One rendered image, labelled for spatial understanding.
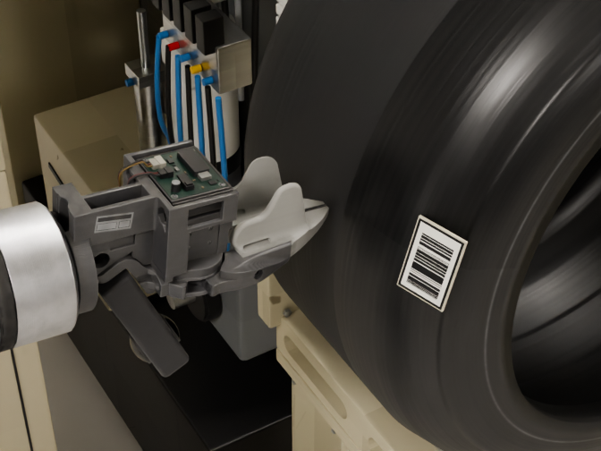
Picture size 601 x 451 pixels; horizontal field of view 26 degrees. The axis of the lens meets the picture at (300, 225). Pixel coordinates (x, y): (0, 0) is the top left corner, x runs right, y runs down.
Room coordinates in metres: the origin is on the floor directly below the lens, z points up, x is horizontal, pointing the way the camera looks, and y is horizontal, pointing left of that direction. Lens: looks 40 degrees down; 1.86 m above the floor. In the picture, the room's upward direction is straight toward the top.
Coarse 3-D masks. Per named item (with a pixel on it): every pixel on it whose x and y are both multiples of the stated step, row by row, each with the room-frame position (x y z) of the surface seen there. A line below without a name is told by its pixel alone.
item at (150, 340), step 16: (128, 272) 0.65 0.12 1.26; (112, 288) 0.64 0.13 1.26; (128, 288) 0.65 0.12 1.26; (112, 304) 0.64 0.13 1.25; (128, 304) 0.65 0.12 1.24; (144, 304) 0.65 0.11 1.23; (128, 320) 0.65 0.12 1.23; (144, 320) 0.65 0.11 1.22; (160, 320) 0.66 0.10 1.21; (144, 336) 0.65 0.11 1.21; (160, 336) 0.66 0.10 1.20; (176, 336) 0.68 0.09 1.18; (144, 352) 0.65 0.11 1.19; (160, 352) 0.66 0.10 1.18; (176, 352) 0.66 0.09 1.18; (160, 368) 0.66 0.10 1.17; (176, 368) 0.66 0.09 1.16
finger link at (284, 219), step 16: (288, 192) 0.71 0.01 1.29; (272, 208) 0.71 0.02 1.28; (288, 208) 0.71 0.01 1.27; (304, 208) 0.72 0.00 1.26; (320, 208) 0.75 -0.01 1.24; (240, 224) 0.70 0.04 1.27; (256, 224) 0.70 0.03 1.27; (272, 224) 0.71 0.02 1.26; (288, 224) 0.71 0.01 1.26; (304, 224) 0.72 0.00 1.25; (320, 224) 0.73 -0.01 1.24; (240, 240) 0.69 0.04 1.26; (256, 240) 0.70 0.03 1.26; (272, 240) 0.70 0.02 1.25; (288, 240) 0.71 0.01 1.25; (304, 240) 0.72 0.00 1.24
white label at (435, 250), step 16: (416, 224) 0.69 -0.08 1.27; (432, 224) 0.69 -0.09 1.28; (416, 240) 0.69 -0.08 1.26; (432, 240) 0.68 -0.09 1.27; (448, 240) 0.68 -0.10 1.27; (464, 240) 0.67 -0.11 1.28; (416, 256) 0.69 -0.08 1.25; (432, 256) 0.68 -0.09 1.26; (448, 256) 0.67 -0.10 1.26; (416, 272) 0.68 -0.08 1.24; (432, 272) 0.68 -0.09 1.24; (448, 272) 0.67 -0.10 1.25; (416, 288) 0.68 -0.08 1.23; (432, 288) 0.67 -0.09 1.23; (448, 288) 0.67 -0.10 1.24; (432, 304) 0.67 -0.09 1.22
